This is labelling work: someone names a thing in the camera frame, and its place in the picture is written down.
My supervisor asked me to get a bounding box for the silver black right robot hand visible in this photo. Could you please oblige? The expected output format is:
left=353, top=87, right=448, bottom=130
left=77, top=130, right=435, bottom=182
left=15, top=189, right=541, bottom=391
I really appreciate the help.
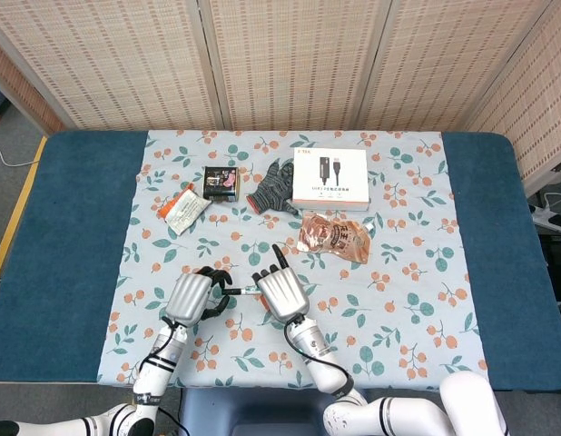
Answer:
left=251, top=243, right=310, bottom=325

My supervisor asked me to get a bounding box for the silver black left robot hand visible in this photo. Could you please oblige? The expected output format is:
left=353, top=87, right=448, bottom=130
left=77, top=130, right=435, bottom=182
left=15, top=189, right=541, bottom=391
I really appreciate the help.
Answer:
left=163, top=265, right=234, bottom=328

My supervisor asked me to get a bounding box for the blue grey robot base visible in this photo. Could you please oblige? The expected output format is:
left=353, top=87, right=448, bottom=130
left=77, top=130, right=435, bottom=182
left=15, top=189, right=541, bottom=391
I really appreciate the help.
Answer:
left=178, top=388, right=372, bottom=436

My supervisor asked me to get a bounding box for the floral patterned tablecloth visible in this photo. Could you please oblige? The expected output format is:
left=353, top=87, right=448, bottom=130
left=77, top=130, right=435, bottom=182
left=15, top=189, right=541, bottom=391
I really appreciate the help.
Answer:
left=96, top=129, right=491, bottom=401

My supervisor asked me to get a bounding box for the brown snack pouch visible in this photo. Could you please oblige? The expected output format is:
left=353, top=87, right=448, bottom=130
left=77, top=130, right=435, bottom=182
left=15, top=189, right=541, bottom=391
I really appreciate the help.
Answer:
left=296, top=211, right=375, bottom=265

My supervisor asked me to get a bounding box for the white orange sachet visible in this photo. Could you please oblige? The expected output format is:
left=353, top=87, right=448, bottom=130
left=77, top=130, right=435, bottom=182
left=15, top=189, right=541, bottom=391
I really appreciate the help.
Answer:
left=156, top=182, right=212, bottom=236

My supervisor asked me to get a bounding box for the grey knitted work glove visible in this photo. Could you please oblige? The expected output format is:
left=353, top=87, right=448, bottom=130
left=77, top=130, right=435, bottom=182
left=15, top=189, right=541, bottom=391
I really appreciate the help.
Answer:
left=245, top=158, right=301, bottom=217

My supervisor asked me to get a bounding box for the black snack packet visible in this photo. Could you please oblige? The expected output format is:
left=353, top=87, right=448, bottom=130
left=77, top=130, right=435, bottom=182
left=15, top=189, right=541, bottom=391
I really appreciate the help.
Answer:
left=202, top=165, right=242, bottom=204

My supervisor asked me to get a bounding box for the dark blue table cover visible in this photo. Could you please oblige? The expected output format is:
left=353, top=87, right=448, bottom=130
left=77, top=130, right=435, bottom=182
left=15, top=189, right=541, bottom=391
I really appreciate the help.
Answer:
left=0, top=130, right=561, bottom=394

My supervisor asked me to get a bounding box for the yellow floor tape strip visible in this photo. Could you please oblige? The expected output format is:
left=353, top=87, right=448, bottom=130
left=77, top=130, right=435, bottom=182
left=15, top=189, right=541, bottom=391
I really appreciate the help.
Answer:
left=0, top=135, right=48, bottom=279

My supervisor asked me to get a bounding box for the woven bamboo folding screen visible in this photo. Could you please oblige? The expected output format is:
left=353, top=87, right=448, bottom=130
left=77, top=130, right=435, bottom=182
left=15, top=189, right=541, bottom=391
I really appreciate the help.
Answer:
left=0, top=0, right=561, bottom=194

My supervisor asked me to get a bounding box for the white power strip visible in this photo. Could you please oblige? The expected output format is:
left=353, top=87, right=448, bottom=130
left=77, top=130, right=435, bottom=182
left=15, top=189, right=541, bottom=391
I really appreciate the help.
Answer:
left=529, top=192, right=561, bottom=233

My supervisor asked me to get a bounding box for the white cable product box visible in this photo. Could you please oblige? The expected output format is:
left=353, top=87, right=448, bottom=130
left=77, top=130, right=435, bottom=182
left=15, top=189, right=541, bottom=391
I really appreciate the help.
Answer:
left=291, top=146, right=370, bottom=213

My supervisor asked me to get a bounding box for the white floor cable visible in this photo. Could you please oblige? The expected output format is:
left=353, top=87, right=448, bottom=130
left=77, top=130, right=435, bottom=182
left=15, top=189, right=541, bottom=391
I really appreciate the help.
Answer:
left=0, top=144, right=44, bottom=167

